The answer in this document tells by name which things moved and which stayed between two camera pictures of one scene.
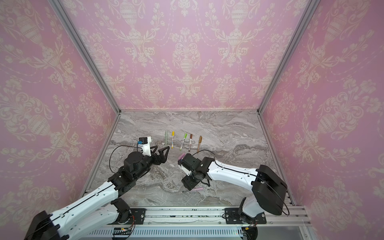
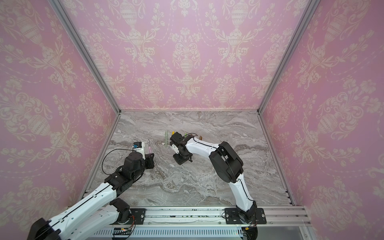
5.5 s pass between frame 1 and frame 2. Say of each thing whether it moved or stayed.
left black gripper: moved
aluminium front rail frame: stayed
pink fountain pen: moved
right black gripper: moved
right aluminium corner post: stayed
